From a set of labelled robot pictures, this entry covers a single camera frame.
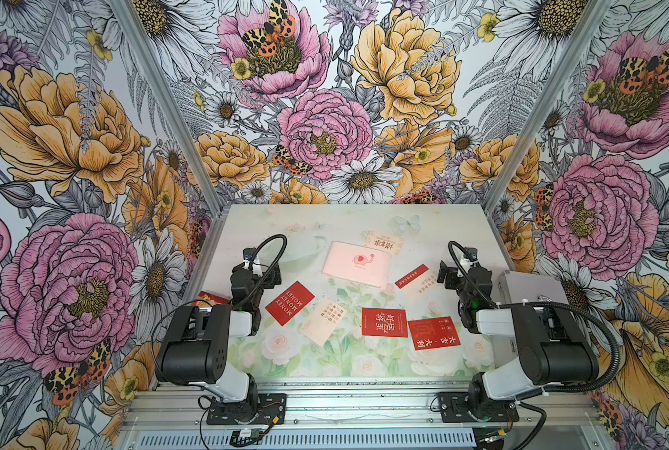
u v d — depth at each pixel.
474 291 0.73
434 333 0.88
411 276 1.02
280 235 0.76
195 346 0.46
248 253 0.79
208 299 0.91
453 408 0.74
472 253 0.80
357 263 1.02
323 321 0.90
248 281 0.72
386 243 1.11
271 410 0.74
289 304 0.94
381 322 0.89
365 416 0.74
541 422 0.67
